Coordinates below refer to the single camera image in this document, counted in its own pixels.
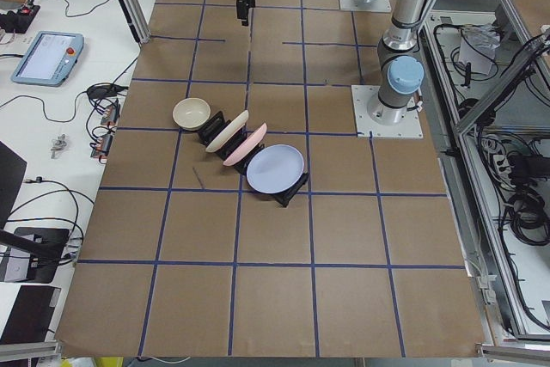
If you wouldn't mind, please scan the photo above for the pink plate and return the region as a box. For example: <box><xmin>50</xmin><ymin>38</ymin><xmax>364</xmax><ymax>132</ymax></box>
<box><xmin>223</xmin><ymin>122</ymin><xmax>267</xmax><ymax>166</ymax></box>

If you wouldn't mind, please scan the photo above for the blue plate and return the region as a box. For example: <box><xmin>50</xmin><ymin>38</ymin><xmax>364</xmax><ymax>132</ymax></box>
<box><xmin>246</xmin><ymin>144</ymin><xmax>304</xmax><ymax>194</ymax></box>

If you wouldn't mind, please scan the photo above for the teach pendant near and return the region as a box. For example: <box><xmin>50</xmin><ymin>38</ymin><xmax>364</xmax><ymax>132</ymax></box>
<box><xmin>10</xmin><ymin>31</ymin><xmax>84</xmax><ymax>87</ymax></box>

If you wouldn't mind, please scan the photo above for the black monitor stand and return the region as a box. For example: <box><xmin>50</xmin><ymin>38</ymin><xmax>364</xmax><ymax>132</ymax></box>
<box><xmin>1</xmin><ymin>227</ymin><xmax>69</xmax><ymax>284</ymax></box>

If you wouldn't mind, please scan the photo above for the cream plate in rack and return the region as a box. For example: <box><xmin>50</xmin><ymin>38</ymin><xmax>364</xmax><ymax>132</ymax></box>
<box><xmin>205</xmin><ymin>110</ymin><xmax>249</xmax><ymax>153</ymax></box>

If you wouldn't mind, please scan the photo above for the black dish rack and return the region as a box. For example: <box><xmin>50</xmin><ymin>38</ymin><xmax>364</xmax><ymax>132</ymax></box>
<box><xmin>198</xmin><ymin>112</ymin><xmax>309</xmax><ymax>207</ymax></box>

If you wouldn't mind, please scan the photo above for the cream bowl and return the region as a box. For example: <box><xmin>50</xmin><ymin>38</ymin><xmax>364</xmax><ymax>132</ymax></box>
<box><xmin>172</xmin><ymin>97</ymin><xmax>211</xmax><ymax>131</ymax></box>

